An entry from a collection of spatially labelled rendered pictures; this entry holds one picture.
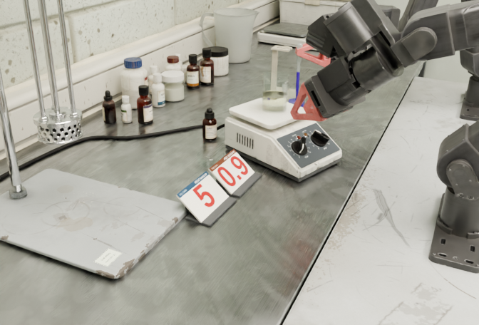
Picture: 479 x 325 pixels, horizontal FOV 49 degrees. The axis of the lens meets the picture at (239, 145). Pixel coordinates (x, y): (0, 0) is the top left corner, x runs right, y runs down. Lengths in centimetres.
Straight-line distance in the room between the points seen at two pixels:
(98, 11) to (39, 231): 65
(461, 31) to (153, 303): 52
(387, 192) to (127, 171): 47
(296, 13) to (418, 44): 142
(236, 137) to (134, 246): 35
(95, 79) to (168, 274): 65
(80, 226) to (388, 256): 46
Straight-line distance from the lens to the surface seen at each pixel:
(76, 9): 128
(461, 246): 84
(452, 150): 79
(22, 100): 112
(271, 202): 89
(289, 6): 213
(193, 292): 71
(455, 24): 75
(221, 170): 92
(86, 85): 125
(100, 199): 90
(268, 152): 98
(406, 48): 74
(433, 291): 76
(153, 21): 153
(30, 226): 86
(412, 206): 93
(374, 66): 77
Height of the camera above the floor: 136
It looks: 25 degrees down
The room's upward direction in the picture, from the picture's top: 1 degrees clockwise
